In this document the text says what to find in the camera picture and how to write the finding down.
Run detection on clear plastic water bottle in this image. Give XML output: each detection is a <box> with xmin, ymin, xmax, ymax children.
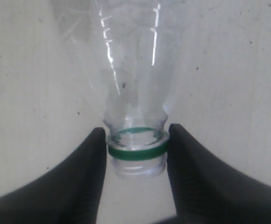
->
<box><xmin>50</xmin><ymin>0</ymin><xmax>187</xmax><ymax>178</ymax></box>

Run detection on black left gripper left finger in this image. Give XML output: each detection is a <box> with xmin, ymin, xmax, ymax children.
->
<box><xmin>0</xmin><ymin>127</ymin><xmax>107</xmax><ymax>224</ymax></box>

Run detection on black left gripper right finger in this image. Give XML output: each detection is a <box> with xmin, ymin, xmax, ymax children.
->
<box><xmin>162</xmin><ymin>124</ymin><xmax>271</xmax><ymax>224</ymax></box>

